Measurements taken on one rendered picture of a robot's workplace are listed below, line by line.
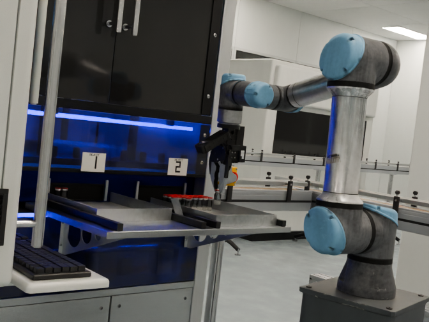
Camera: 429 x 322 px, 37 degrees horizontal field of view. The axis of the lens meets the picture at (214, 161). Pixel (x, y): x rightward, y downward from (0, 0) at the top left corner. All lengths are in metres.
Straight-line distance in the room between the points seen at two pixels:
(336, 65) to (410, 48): 9.79
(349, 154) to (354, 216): 0.15
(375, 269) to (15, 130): 0.93
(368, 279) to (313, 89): 0.55
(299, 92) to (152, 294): 0.90
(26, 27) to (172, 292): 1.30
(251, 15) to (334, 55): 7.34
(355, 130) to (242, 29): 7.25
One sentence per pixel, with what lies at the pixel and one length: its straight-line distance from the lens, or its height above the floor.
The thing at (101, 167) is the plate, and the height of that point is 1.01.
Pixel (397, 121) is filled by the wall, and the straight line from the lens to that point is 11.30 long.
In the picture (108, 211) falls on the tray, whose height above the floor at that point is 0.91.
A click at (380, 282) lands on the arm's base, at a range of 1.72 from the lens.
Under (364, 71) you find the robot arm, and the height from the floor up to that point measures 1.34.
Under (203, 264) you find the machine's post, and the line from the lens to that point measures 2.45.
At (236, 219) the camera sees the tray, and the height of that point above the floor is 0.90.
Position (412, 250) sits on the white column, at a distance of 3.44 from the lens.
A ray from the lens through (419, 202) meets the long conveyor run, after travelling 2.72.
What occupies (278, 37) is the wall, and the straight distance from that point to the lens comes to 9.28.
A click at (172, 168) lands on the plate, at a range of 2.27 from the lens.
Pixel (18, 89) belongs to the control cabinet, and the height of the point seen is 1.21.
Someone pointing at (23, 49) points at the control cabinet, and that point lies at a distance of 1.36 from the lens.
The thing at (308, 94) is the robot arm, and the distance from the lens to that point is 1.89.
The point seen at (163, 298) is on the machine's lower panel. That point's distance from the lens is 2.37.
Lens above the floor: 1.17
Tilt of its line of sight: 3 degrees down
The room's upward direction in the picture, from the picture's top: 6 degrees clockwise
